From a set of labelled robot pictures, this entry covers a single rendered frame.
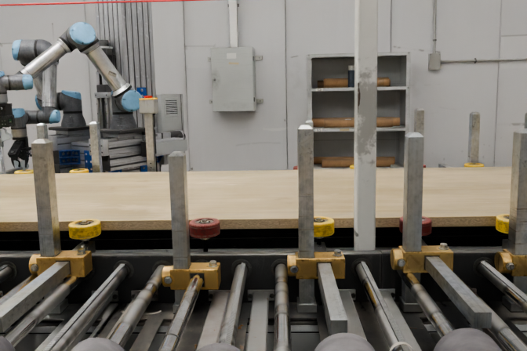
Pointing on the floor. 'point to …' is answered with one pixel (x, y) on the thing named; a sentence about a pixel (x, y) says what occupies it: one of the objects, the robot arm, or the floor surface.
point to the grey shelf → (341, 139)
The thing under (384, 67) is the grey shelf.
